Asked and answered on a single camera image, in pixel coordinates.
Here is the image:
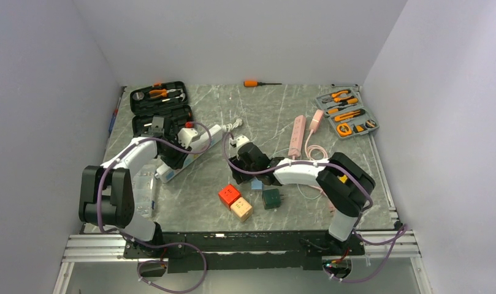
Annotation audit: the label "clear plastic screw box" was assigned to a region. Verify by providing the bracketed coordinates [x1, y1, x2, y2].
[132, 164, 156, 217]

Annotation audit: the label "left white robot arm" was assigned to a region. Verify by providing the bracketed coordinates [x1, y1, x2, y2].
[78, 117, 199, 257]

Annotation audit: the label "red cube adapter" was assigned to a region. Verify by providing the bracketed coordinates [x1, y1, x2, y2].
[218, 184, 242, 210]

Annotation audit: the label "orange black combination pliers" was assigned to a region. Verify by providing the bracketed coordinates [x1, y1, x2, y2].
[321, 89, 353, 104]

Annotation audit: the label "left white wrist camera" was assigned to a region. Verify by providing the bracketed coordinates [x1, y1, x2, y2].
[177, 121, 200, 149]

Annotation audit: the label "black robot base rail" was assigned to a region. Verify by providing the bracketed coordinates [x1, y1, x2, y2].
[123, 230, 365, 273]

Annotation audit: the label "black hex key set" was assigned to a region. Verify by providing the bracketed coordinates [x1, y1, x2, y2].
[353, 124, 367, 134]

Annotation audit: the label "pink plug cable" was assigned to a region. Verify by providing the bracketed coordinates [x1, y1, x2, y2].
[303, 129, 329, 161]

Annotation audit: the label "beige cube adapter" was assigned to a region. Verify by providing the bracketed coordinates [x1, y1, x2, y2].
[230, 197, 253, 222]

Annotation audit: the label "orange handled screwdriver upper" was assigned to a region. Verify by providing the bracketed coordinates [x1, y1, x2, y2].
[326, 98, 358, 115]

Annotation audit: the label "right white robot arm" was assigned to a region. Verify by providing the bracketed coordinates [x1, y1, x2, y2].
[227, 142, 376, 254]

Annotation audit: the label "black plastic tool case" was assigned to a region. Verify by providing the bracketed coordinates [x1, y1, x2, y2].
[129, 81, 194, 135]

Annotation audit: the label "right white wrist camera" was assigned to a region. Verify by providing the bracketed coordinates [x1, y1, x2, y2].
[229, 135, 251, 150]

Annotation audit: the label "grey plastic tool case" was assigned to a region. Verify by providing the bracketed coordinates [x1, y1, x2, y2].
[313, 86, 380, 140]

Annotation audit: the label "orange black utility knife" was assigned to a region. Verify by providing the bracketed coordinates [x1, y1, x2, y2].
[333, 109, 366, 123]

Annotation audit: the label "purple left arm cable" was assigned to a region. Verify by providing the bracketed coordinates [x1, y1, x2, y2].
[96, 121, 213, 293]

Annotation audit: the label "loose orange screwdriver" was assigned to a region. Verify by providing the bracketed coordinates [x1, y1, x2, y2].
[243, 80, 281, 88]

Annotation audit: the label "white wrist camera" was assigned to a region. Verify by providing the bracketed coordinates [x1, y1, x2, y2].
[177, 121, 200, 149]
[229, 135, 251, 150]

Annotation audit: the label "white multicolour power strip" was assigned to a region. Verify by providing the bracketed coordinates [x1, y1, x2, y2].
[155, 124, 224, 183]

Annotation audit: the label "small blue usb plug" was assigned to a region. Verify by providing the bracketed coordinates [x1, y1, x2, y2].
[251, 179, 264, 191]

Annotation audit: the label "dark green cube adapter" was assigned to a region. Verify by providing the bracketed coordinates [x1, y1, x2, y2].
[262, 189, 282, 210]

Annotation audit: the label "orange tape measure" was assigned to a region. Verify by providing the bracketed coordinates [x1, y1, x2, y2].
[336, 123, 353, 138]

